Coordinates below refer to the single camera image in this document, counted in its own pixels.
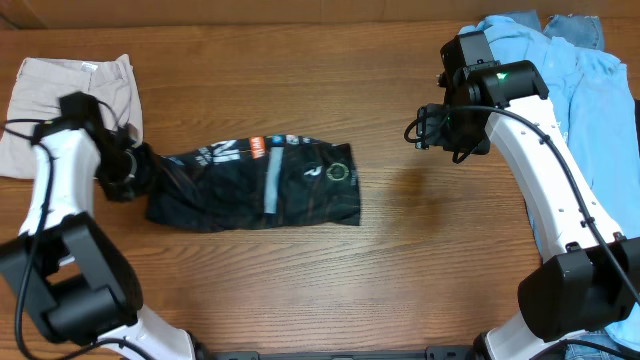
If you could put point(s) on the light blue t-shirt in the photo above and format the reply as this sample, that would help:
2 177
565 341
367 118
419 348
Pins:
590 115

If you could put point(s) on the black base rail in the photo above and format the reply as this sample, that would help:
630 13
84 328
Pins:
340 355

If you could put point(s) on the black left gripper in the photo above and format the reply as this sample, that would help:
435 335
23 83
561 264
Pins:
116 193

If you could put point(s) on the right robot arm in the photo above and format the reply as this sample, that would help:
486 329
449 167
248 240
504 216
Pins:
589 274

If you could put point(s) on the folded beige trousers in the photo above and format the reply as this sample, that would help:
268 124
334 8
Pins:
40 82

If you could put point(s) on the black patterned cycling jersey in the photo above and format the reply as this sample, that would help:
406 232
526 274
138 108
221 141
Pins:
259 182

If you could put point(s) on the blue denim jeans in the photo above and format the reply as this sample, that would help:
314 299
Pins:
575 30

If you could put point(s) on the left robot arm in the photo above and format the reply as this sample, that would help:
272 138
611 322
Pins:
67 275

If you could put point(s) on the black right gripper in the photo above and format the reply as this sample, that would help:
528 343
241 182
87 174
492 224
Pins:
430 135

